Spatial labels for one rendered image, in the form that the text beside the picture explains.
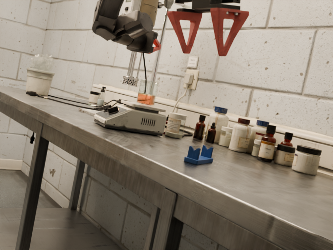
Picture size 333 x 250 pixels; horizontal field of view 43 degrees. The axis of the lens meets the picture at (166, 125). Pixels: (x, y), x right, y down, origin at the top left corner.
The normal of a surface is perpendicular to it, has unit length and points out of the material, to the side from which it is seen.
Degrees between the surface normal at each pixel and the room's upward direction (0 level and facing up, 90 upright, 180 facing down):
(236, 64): 90
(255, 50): 90
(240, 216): 90
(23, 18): 90
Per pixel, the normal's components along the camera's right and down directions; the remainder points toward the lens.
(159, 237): -0.80, -0.12
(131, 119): 0.42, 0.15
